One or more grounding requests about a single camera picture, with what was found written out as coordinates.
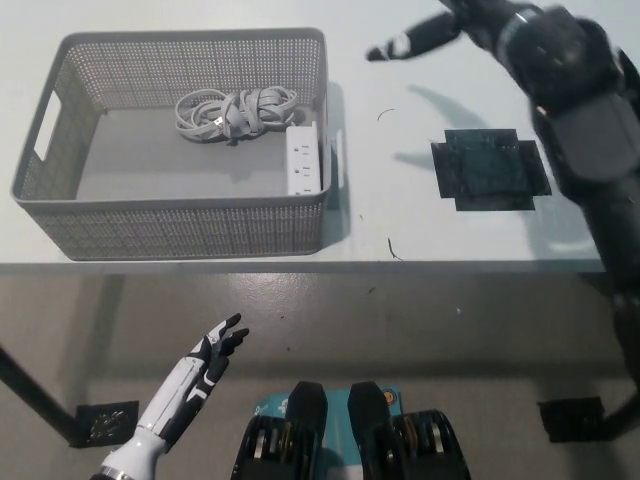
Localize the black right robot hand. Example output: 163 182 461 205
365 0 522 64

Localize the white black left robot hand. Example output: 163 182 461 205
133 313 250 447

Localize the white power strip grey cord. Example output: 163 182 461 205
173 85 324 198

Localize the black tape patch on table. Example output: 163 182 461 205
430 128 553 213

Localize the black teal robot body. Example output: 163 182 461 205
232 380 472 480

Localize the black table leg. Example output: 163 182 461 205
597 384 640 441
0 343 82 447

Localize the grey perforated plastic basket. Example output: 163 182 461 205
9 27 346 263

